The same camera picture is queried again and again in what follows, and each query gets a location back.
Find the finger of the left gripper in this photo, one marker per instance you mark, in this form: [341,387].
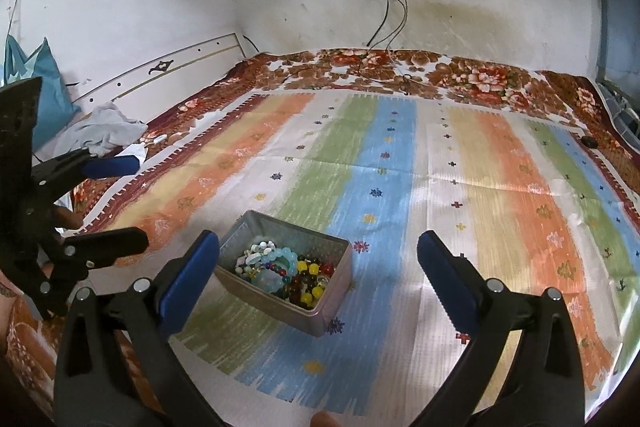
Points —
[74,256]
[61,174]

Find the colourful striped woven mat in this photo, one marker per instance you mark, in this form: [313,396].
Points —
[400,231]

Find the silver metal tin box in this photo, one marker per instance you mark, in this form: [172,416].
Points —
[295,275]

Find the person's left hand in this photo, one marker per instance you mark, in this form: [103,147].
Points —
[59,217]

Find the white bed headboard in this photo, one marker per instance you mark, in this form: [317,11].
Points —
[193,67]

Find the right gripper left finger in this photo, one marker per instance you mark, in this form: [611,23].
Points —
[115,366]

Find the small black object on mat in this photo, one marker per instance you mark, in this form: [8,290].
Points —
[589,141]

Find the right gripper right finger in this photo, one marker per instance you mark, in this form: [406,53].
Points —
[545,383]

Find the grey crumpled cloth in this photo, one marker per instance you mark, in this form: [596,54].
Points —
[103,130]

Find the person's right hand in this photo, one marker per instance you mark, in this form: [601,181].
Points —
[324,419]

